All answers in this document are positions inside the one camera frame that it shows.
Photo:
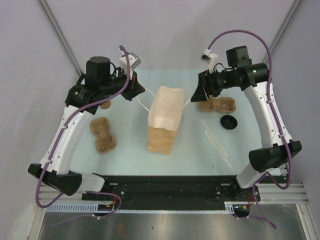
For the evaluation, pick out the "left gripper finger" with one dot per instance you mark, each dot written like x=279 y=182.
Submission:
x=129 y=95
x=137 y=89

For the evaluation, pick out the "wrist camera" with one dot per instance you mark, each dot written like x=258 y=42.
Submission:
x=134 y=61
x=210 y=58

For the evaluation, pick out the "aluminium frame post left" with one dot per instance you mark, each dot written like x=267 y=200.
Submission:
x=57 y=30

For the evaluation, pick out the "aluminium frame post right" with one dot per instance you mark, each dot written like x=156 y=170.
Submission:
x=285 y=24

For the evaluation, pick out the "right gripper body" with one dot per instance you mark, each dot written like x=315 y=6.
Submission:
x=214 y=79

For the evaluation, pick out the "brown paper bag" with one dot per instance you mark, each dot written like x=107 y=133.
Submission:
x=164 y=118

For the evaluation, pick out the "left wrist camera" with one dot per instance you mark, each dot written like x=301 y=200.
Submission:
x=134 y=61

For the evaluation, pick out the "pulp cup carrier tray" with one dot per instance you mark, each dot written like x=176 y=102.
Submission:
x=105 y=141

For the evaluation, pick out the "aluminium frame post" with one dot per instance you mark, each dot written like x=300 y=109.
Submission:
x=285 y=24
x=57 y=30

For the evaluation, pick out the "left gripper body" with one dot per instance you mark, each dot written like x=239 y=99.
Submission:
x=132 y=82

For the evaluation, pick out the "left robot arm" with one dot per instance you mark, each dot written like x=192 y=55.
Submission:
x=92 y=89

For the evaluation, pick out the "wrapped straw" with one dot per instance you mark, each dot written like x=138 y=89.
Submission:
x=225 y=159
x=214 y=139

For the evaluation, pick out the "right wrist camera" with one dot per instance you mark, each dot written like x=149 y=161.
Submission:
x=210 y=58

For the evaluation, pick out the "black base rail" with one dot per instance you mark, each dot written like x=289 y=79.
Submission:
x=173 y=193

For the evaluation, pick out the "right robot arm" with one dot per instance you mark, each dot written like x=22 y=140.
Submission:
x=278 y=146

